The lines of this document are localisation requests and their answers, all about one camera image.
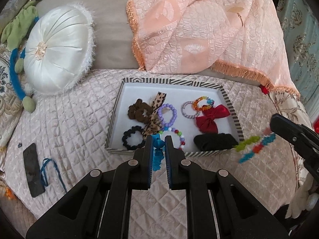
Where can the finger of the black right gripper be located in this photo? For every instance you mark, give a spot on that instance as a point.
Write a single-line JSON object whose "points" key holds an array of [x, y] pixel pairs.
{"points": [[304, 140]]}

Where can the black velvet hair accessory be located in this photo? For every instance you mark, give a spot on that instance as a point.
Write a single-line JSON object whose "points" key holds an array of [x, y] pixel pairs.
{"points": [[215, 142]]}

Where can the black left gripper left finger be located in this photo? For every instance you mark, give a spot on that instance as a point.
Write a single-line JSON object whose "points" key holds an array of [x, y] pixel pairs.
{"points": [[134, 174]]}

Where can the black smartphone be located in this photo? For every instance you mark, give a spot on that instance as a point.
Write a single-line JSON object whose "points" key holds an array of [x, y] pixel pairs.
{"points": [[32, 171]]}

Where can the grey bolster pillow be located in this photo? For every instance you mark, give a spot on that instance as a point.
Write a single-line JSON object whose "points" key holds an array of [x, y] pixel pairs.
{"points": [[113, 35]]}

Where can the black scrunchie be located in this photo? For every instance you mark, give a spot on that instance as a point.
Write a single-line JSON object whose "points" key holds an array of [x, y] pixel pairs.
{"points": [[132, 139]]}

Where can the red tassel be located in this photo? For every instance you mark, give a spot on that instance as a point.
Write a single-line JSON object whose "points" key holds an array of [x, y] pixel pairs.
{"points": [[264, 90]]}

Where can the striped black white tray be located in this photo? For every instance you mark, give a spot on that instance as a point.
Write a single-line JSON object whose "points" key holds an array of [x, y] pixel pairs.
{"points": [[179, 93]]}

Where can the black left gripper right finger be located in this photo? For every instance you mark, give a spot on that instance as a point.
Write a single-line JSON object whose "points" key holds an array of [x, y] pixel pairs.
{"points": [[184, 174]]}

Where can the round white satin cushion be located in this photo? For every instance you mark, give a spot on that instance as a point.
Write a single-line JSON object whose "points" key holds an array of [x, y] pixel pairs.
{"points": [[60, 49]]}

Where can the green blue plush toy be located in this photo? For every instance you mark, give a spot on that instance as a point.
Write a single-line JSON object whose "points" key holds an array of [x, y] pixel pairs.
{"points": [[13, 34]]}

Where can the leopard print bow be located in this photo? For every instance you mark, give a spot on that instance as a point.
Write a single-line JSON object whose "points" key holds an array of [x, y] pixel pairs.
{"points": [[154, 124]]}

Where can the red velvet bow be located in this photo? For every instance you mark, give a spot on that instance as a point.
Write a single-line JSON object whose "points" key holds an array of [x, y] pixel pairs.
{"points": [[206, 122]]}

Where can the peach fringed blanket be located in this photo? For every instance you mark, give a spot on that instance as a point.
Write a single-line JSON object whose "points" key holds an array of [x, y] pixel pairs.
{"points": [[238, 38]]}

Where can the beige quilted bedspread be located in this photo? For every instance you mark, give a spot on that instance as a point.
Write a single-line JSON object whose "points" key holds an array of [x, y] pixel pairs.
{"points": [[72, 130]]}

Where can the floral embroidered pillow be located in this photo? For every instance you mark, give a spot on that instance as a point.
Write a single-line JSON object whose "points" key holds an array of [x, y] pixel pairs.
{"points": [[11, 106]]}

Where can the brown scrunchie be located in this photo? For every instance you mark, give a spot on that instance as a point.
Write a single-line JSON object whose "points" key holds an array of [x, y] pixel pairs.
{"points": [[140, 111]]}

